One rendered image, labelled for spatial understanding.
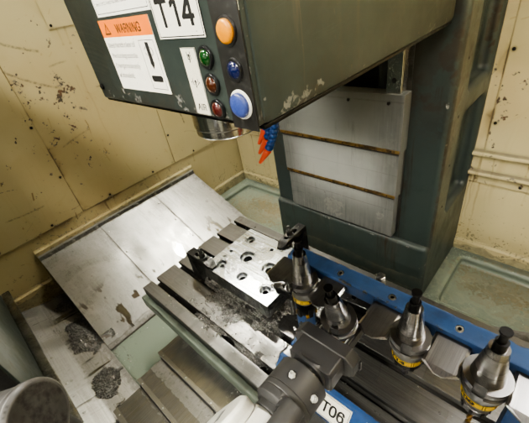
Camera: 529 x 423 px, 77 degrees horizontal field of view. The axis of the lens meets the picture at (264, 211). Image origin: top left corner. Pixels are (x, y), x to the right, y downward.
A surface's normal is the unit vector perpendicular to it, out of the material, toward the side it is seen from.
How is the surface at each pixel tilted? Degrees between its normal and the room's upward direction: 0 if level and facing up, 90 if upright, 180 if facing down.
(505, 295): 0
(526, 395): 0
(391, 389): 0
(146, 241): 24
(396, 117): 90
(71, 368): 18
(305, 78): 90
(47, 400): 72
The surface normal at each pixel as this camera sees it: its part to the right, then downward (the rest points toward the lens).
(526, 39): -0.66, 0.51
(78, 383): 0.05, -0.92
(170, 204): 0.15, -0.62
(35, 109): 0.73, 0.29
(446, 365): -0.16, -0.81
